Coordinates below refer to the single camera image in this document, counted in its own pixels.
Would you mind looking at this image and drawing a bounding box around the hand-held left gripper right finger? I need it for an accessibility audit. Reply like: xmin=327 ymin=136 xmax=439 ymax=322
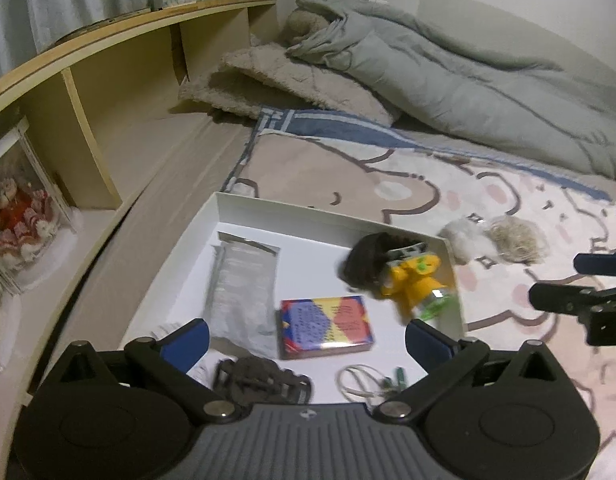
xmin=375 ymin=319 xmax=571 ymax=422

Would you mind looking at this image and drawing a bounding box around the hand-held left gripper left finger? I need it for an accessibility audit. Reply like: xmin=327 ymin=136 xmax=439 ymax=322
xmin=53 ymin=319 xmax=241 ymax=423

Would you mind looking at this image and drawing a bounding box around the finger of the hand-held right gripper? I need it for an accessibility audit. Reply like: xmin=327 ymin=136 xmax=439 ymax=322
xmin=574 ymin=252 xmax=616 ymax=277
xmin=529 ymin=282 xmax=616 ymax=346

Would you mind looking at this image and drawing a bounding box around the yellow headlamp with black strap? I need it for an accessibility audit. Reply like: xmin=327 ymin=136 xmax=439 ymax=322
xmin=340 ymin=232 xmax=461 ymax=324

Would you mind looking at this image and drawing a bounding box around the grey foil packet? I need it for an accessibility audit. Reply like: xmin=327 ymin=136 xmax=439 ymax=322
xmin=204 ymin=230 xmax=282 ymax=361

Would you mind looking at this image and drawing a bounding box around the brown hair claw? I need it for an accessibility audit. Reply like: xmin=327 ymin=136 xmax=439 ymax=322
xmin=213 ymin=356 xmax=313 ymax=407

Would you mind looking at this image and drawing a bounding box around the colourful card box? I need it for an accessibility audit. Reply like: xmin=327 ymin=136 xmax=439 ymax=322
xmin=279 ymin=295 xmax=377 ymax=361

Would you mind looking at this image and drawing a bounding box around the white cardboard box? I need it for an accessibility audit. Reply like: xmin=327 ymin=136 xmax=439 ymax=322
xmin=120 ymin=191 xmax=466 ymax=407

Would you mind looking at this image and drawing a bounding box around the bag of rubber bands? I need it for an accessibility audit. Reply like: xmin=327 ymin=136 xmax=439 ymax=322
xmin=488 ymin=216 xmax=549 ymax=265

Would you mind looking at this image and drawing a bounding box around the bear printed blanket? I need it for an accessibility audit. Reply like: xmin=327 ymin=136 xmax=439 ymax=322
xmin=220 ymin=105 xmax=616 ymax=480

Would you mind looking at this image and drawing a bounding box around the white cotton ball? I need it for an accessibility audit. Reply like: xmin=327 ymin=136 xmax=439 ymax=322
xmin=440 ymin=217 xmax=494 ymax=264

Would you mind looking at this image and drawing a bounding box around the beige bed sheet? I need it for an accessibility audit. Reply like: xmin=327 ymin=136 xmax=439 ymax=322
xmin=25 ymin=110 xmax=616 ymax=406

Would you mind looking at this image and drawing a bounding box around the clear box with teddy bear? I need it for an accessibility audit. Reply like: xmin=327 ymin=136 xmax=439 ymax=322
xmin=0 ymin=115 xmax=82 ymax=296

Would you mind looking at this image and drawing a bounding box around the grey duvet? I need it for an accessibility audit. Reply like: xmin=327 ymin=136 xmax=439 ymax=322
xmin=287 ymin=0 xmax=616 ymax=183

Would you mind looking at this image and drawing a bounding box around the wooden bedside shelf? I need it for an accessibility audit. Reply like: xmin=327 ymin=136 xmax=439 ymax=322
xmin=0 ymin=0 xmax=279 ymax=406

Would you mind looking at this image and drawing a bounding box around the beige fuzzy blanket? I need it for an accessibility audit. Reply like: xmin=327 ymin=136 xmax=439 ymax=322
xmin=178 ymin=7 xmax=401 ymax=129

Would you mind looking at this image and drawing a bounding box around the dark flat tray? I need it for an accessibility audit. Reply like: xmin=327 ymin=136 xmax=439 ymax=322
xmin=40 ymin=7 xmax=154 ymax=53

